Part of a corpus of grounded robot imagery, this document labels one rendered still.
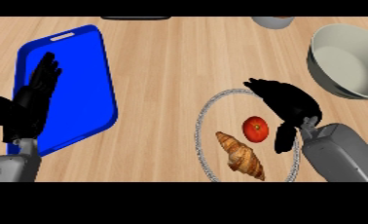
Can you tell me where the dark flat object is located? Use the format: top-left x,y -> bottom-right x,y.
100,17 -> 174,20

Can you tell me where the blue cutting board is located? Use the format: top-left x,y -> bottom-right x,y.
12,23 -> 120,158

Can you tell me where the brown croissant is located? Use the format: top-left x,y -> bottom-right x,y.
215,131 -> 268,182

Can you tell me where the small grey cup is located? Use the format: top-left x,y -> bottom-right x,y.
250,17 -> 296,30

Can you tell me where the grey bowl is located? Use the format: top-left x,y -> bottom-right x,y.
307,23 -> 368,100

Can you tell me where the round wood-pattern placemat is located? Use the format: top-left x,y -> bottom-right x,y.
194,88 -> 302,183

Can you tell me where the red tomato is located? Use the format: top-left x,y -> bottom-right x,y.
242,115 -> 271,144

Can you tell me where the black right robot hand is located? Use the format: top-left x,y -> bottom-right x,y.
242,77 -> 324,155

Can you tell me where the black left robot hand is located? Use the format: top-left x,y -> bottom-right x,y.
0,52 -> 64,144

